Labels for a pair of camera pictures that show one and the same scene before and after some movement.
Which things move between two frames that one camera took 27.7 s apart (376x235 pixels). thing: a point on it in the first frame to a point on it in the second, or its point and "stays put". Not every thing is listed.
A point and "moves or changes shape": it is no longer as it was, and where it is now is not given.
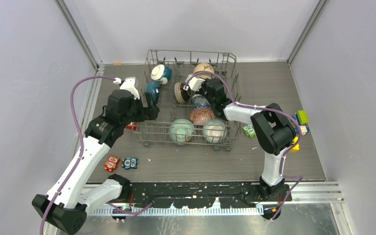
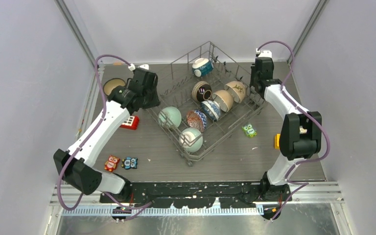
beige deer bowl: (204, 66) to (237, 89)
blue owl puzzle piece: (129, 163) stays put
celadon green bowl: (214, 131) to (190, 139)
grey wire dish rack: (191, 89) moves or changes shape
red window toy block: (133, 127) stays put
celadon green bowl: (181, 130) to (170, 118)
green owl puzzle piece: (249, 130) stays put
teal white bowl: (162, 73) to (202, 66)
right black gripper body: (203, 91) to (253, 76)
